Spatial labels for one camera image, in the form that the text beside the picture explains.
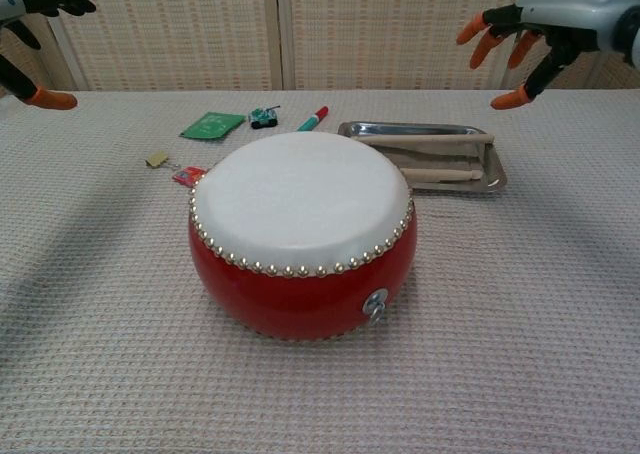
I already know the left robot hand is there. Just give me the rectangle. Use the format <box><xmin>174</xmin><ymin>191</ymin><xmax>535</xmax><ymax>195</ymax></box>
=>
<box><xmin>0</xmin><ymin>0</ymin><xmax>97</xmax><ymax>111</ymax></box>

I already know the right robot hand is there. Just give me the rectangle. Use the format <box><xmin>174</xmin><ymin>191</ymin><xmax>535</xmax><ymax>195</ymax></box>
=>
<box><xmin>457</xmin><ymin>0</ymin><xmax>626</xmax><ymax>111</ymax></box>

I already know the wooden drumstick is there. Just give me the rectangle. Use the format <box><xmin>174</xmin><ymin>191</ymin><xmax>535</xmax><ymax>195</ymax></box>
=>
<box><xmin>349</xmin><ymin>131</ymin><xmax>497</xmax><ymax>149</ymax></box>
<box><xmin>401</xmin><ymin>167</ymin><xmax>486</xmax><ymax>186</ymax></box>

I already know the stainless steel tray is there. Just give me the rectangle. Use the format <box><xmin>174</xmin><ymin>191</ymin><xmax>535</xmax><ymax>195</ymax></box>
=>
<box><xmin>338</xmin><ymin>120</ymin><xmax>509</xmax><ymax>192</ymax></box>

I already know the red drum with white skin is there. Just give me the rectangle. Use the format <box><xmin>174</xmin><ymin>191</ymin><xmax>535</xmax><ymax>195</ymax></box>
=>
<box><xmin>187</xmin><ymin>131</ymin><xmax>419</xmax><ymax>343</ymax></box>

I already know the woven folding screen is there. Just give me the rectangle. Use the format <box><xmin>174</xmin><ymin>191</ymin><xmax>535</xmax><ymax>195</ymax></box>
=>
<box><xmin>0</xmin><ymin>0</ymin><xmax>640</xmax><ymax>93</ymax></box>

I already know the tan binder clip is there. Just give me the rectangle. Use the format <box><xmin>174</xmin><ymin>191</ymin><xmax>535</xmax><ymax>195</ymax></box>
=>
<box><xmin>144</xmin><ymin>149</ymin><xmax>180</xmax><ymax>171</ymax></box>

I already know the green circuit board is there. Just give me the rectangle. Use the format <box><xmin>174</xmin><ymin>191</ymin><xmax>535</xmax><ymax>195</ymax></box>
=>
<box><xmin>179</xmin><ymin>111</ymin><xmax>245</xmax><ymax>142</ymax></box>

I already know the red candy packet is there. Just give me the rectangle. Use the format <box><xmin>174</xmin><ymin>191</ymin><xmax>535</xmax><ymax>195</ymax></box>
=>
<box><xmin>171</xmin><ymin>165</ymin><xmax>208</xmax><ymax>187</ymax></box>

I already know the small green toy tank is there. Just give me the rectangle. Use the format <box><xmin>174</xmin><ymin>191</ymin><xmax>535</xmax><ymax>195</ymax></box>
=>
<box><xmin>248</xmin><ymin>104</ymin><xmax>280</xmax><ymax>130</ymax></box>

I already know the green marker with red cap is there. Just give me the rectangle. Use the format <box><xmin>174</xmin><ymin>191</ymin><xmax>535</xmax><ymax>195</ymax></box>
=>
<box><xmin>296</xmin><ymin>105</ymin><xmax>330</xmax><ymax>133</ymax></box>

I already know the white woven tablecloth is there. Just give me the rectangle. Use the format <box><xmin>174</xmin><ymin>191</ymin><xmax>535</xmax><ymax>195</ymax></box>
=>
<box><xmin>0</xmin><ymin>89</ymin><xmax>640</xmax><ymax>454</ymax></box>

